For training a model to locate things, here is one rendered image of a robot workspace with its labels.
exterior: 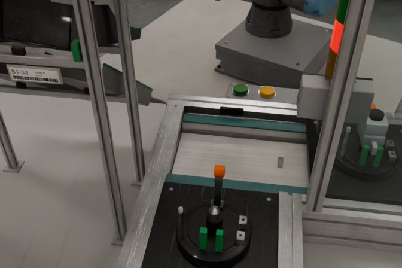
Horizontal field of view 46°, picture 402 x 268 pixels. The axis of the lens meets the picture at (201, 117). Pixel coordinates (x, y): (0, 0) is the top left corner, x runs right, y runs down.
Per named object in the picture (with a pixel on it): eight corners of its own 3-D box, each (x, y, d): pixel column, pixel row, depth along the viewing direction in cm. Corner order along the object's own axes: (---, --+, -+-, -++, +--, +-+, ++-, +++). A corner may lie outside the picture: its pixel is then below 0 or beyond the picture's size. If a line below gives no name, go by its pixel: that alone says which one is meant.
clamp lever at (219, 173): (212, 200, 92) (215, 164, 90) (222, 201, 92) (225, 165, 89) (210, 209, 89) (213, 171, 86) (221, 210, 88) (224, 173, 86)
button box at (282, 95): (227, 100, 132) (228, 82, 128) (304, 106, 130) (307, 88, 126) (225, 116, 127) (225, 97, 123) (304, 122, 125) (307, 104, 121)
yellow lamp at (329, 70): (323, 64, 81) (328, 39, 78) (353, 66, 80) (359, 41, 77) (325, 81, 77) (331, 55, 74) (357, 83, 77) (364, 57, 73)
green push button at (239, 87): (233, 88, 127) (233, 82, 126) (247, 90, 127) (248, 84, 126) (231, 97, 124) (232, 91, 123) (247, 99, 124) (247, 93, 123)
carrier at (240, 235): (164, 187, 101) (161, 144, 93) (278, 199, 98) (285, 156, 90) (136, 291, 82) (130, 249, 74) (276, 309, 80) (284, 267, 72)
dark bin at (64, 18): (85, 30, 105) (88, -5, 103) (140, 39, 102) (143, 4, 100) (0, 39, 79) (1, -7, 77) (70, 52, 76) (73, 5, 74)
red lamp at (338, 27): (328, 38, 78) (334, 11, 75) (360, 40, 77) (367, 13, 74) (331, 54, 74) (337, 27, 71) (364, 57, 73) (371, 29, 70)
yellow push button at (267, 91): (259, 91, 127) (259, 84, 125) (274, 92, 126) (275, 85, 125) (258, 100, 124) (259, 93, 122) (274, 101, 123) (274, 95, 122)
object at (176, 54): (199, -5, 199) (199, -12, 197) (422, 57, 162) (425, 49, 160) (84, 76, 153) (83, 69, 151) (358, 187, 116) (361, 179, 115)
